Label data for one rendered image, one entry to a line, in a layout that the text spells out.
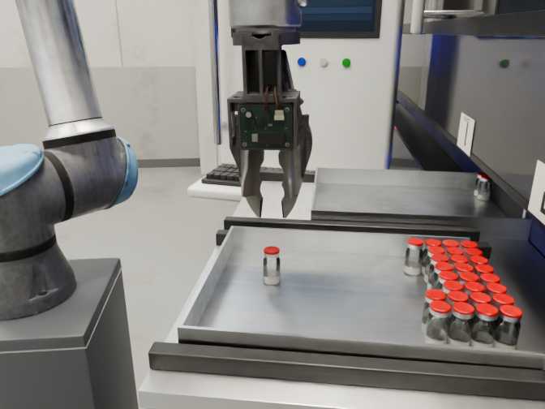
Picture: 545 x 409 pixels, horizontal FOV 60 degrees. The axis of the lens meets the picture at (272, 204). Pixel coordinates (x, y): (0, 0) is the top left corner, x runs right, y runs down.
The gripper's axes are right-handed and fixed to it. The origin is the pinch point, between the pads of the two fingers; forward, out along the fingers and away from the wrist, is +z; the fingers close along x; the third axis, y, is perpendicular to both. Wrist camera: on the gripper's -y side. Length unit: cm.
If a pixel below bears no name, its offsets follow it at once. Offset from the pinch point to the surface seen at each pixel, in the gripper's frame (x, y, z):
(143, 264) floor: -92, -168, 96
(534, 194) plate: 30.1, 0.5, -2.0
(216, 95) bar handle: -24, -76, -4
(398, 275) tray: 16.3, -3.0, 10.8
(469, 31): 31, -37, -19
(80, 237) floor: -143, -198, 95
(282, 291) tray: 1.4, 3.0, 10.4
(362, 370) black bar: 10.2, 18.7, 9.0
